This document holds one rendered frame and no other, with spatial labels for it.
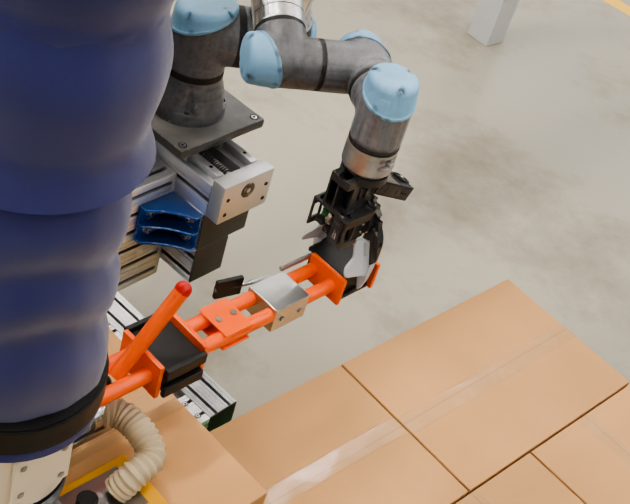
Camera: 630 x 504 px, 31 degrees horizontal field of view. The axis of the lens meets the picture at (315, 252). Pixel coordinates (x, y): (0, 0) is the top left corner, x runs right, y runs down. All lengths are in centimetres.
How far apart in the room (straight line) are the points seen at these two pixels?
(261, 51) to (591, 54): 390
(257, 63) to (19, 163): 62
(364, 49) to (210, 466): 62
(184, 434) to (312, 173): 239
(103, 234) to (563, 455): 160
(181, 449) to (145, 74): 74
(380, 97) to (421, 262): 222
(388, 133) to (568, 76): 359
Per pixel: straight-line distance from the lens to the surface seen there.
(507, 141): 447
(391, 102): 151
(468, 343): 264
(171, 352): 152
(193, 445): 161
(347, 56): 159
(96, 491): 151
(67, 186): 102
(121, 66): 96
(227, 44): 208
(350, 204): 161
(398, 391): 246
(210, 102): 214
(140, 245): 225
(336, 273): 169
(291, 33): 158
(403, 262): 367
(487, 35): 506
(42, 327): 115
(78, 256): 109
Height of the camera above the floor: 226
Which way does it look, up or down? 39 degrees down
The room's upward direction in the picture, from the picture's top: 18 degrees clockwise
